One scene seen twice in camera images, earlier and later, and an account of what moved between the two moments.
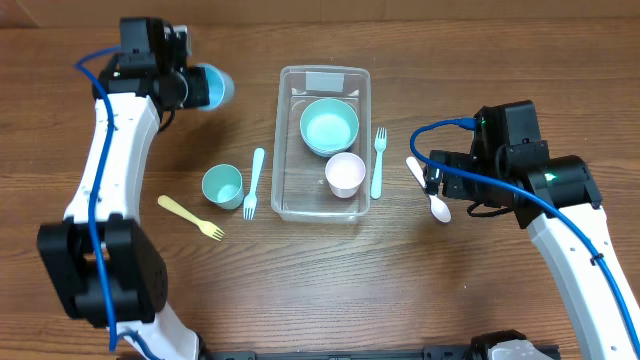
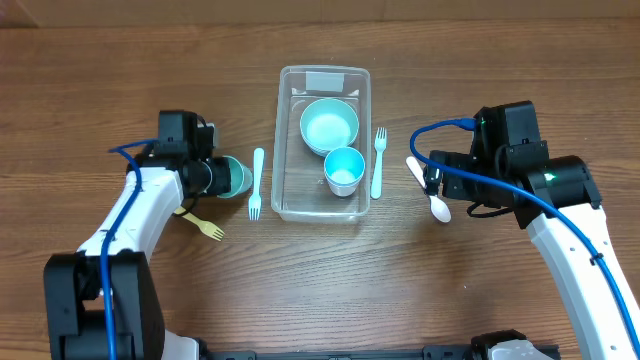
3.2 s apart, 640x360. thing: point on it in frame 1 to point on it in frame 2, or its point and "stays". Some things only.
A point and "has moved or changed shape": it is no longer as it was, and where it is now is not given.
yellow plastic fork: [207, 228] stays
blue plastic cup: [220, 87] to [343, 168]
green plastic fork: [380, 142] stays
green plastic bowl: [329, 126] stays
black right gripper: [450, 182] stays
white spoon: [439, 207] stays
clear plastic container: [300, 185] stays
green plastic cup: [222, 184] has moved or changed shape
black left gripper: [198, 78] to [223, 177]
